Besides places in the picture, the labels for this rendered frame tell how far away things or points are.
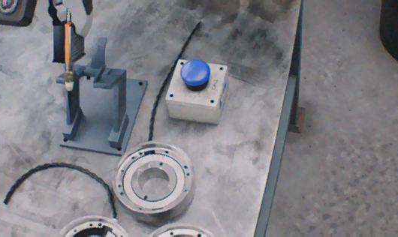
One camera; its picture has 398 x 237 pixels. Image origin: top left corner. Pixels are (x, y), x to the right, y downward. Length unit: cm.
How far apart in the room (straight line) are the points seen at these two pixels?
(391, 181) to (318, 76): 43
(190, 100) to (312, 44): 121
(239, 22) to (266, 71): 11
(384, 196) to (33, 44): 109
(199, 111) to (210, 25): 19
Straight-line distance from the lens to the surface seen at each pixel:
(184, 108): 85
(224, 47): 95
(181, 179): 80
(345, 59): 199
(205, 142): 86
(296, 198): 171
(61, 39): 73
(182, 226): 76
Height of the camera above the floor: 152
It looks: 56 degrees down
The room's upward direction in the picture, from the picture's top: 9 degrees counter-clockwise
